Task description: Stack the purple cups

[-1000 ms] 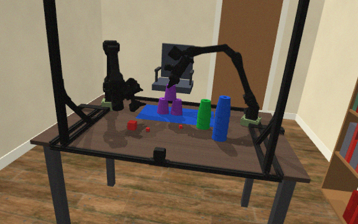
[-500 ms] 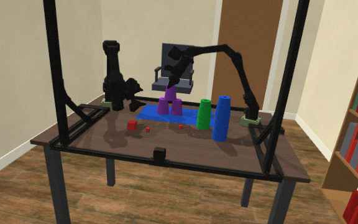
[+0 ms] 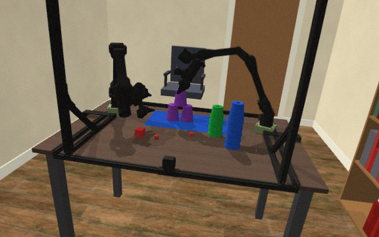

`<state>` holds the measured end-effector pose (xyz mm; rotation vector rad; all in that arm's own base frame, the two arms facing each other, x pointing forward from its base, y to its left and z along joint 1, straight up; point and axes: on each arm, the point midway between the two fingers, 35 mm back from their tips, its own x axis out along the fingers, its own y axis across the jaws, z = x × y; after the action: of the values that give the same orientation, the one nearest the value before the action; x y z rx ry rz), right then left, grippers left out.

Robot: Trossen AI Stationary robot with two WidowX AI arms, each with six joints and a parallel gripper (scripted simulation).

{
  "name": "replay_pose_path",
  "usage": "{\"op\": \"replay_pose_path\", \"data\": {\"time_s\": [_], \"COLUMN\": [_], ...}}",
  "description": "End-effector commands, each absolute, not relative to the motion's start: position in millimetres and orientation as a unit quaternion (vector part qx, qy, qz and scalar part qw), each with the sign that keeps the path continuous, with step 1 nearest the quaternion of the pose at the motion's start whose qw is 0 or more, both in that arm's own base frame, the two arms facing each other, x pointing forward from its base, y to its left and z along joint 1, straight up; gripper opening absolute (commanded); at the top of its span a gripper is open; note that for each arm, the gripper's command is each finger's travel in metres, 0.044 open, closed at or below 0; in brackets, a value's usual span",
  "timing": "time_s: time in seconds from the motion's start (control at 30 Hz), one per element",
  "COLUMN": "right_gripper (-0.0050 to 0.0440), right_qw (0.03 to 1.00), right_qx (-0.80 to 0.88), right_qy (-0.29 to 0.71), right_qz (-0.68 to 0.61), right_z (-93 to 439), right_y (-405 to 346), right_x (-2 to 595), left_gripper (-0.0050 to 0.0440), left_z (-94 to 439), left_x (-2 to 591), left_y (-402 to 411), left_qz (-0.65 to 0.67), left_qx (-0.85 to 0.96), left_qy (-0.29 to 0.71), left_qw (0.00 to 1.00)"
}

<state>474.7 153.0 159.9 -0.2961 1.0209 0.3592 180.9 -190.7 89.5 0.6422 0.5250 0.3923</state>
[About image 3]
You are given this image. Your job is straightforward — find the purple cup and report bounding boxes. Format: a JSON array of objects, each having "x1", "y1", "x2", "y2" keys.
[
  {"x1": 174, "y1": 91, "x2": 187, "y2": 107},
  {"x1": 166, "y1": 103, "x2": 179, "y2": 121},
  {"x1": 180, "y1": 104, "x2": 193, "y2": 122}
]

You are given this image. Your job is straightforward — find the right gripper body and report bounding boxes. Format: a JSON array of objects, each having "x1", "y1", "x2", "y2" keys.
[{"x1": 179, "y1": 67, "x2": 197, "y2": 89}]

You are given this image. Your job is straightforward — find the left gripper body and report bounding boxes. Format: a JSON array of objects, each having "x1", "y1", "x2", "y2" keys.
[{"x1": 129, "y1": 82, "x2": 148, "y2": 119}]

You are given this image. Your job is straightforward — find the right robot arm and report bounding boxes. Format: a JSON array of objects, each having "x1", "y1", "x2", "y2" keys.
[{"x1": 174, "y1": 47, "x2": 275, "y2": 128}]

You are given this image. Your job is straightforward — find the blue flat mat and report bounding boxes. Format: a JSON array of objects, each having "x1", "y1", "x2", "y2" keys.
[{"x1": 144, "y1": 111, "x2": 226, "y2": 134}]

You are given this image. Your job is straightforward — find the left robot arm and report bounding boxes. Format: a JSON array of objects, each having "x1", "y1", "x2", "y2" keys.
[{"x1": 109, "y1": 43, "x2": 149, "y2": 117}]

